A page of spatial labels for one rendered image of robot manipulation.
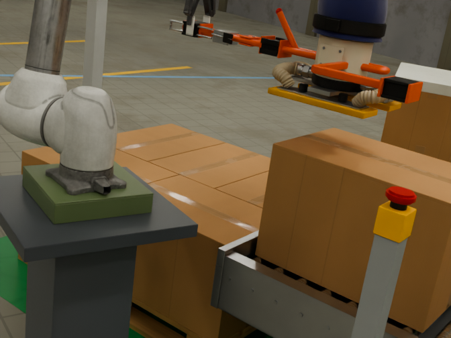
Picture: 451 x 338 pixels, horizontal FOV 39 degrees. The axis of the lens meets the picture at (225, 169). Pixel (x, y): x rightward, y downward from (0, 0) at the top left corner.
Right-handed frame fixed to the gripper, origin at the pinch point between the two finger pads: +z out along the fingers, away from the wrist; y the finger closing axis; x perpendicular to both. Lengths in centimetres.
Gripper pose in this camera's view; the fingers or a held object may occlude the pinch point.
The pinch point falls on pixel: (198, 27)
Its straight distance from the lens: 238.2
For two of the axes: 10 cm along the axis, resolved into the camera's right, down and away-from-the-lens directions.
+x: -7.8, -2.9, 5.5
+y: 6.1, -1.8, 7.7
